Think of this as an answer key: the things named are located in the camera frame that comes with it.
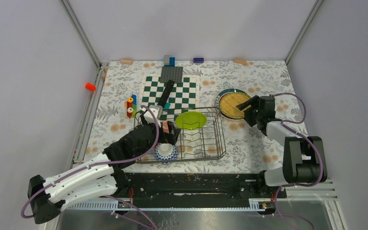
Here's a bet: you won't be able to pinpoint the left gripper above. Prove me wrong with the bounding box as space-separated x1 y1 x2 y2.
137 114 181 158

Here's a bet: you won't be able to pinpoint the woven bamboo plate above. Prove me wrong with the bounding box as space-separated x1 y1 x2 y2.
218 92 251 120

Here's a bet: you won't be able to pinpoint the white plate green red rim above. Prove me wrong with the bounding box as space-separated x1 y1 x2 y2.
215 88 251 120

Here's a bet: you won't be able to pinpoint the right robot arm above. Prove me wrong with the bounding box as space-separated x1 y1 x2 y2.
236 95 327 197

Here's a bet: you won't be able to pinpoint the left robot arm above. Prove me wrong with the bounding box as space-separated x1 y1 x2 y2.
27 121 181 224

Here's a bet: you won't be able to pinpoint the small pink mug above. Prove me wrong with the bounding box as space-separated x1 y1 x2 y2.
162 120 170 134

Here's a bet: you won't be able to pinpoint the blue white patterned bowl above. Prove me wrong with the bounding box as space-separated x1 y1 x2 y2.
155 143 178 164

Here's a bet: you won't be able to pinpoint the lime green plate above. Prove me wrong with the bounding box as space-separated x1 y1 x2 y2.
175 111 207 130

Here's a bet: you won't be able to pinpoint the green white chessboard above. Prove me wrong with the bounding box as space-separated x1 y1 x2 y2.
140 75 200 120

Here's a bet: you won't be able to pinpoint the right wooden cork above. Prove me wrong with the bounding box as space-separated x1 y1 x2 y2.
233 58 249 66

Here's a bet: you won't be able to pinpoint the wooden cork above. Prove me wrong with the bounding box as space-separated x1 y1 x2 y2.
120 59 133 65
233 58 249 66

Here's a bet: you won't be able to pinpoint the colourful toy block stack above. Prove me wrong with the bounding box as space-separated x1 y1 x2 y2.
125 94 137 118

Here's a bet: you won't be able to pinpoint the black microphone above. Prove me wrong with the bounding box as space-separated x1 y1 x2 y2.
157 80 175 109

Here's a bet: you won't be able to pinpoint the grey building baseplate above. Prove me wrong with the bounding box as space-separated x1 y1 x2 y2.
159 66 184 83

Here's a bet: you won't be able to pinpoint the purple toy brick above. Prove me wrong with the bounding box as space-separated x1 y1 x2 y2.
193 57 204 63

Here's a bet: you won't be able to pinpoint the grey blue toy bricks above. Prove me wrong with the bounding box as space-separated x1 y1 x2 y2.
163 55 175 67

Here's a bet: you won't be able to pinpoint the left wooden cork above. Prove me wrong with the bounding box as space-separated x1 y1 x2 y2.
120 59 133 65

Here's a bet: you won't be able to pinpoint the orange cylinder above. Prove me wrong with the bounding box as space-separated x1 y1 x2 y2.
85 83 96 92

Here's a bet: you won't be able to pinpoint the black wire dish rack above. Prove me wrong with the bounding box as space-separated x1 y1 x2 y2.
137 107 226 164

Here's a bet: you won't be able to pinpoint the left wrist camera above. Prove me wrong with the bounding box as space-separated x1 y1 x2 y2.
140 105 163 127

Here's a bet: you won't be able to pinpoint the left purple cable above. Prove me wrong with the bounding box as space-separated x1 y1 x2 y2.
20 105 161 230

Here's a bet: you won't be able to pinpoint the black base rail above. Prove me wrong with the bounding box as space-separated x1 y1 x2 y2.
106 172 277 209

